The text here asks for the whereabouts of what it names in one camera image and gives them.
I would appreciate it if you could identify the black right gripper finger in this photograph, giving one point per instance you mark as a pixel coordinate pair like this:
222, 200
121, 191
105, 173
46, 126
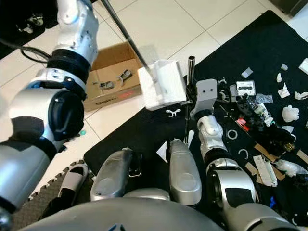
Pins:
185, 96

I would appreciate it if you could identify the grey interlocking foam mat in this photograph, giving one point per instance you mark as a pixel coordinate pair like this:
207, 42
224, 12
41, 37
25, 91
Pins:
38, 211

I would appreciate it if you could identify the dark grey cabinet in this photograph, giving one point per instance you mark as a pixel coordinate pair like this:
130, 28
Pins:
291, 6

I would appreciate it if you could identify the small white carton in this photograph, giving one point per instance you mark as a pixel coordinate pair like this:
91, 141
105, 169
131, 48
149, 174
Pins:
264, 171

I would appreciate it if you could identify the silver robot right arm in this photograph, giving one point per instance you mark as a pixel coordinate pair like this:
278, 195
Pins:
211, 137

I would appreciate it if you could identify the small white paper scrap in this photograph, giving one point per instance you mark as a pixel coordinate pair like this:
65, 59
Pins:
284, 67
279, 78

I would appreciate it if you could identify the square white paper scrap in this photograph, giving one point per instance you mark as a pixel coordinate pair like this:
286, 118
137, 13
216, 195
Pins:
247, 72

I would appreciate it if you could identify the silver robot right leg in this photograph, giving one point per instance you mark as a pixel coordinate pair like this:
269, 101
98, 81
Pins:
184, 173

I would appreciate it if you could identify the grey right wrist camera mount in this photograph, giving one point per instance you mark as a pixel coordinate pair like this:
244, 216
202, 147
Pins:
206, 94

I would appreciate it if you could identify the white paper triangle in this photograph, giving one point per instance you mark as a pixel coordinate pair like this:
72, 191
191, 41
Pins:
163, 151

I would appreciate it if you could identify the flat white paper scrap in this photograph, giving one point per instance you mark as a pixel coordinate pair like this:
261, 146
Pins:
287, 129

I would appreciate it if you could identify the folded white paper scrap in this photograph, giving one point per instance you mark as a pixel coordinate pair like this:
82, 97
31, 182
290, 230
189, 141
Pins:
284, 92

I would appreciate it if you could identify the curled white paper scrap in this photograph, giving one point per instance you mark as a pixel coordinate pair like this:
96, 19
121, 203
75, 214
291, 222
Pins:
301, 96

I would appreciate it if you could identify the white plastic clip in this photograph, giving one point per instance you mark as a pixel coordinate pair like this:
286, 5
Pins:
173, 113

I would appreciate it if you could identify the crumpled clear plastic wrap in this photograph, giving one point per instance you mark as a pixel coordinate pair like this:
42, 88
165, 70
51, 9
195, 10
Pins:
291, 168

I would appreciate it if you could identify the grey metal bracket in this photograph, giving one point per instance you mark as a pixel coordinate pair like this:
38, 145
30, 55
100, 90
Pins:
108, 85
125, 75

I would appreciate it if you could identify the silver robot left leg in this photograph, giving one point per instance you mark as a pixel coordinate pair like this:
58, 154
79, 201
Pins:
113, 175

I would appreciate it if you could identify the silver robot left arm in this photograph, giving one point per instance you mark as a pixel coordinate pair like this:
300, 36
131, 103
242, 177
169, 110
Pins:
38, 103

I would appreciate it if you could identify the silver robot leg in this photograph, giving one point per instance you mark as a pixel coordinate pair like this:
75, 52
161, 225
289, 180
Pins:
184, 173
113, 175

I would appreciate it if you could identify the crumpled white tissue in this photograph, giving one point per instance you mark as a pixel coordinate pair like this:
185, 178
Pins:
290, 113

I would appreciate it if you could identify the small clear plastic bag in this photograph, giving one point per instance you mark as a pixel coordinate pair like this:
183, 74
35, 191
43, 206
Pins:
264, 98

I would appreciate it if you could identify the black mat under chair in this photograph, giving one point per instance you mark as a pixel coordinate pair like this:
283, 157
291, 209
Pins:
12, 14

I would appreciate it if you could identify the white blister pack card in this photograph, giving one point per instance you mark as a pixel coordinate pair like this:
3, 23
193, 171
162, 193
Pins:
246, 87

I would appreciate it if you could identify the brown cardboard box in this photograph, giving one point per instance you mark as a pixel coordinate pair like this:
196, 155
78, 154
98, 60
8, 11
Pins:
106, 98

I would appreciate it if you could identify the large black floor mat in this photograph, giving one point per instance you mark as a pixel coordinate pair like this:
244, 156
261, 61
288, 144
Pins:
260, 43

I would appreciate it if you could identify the chrome metal pole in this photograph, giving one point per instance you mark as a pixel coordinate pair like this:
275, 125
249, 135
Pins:
191, 72

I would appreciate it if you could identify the white black robot left foot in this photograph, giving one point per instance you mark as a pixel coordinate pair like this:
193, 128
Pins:
74, 180

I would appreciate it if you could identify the grey robot torso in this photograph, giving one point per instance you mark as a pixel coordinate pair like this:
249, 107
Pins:
125, 219

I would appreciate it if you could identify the white paper packet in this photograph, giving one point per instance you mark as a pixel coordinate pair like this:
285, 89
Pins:
304, 66

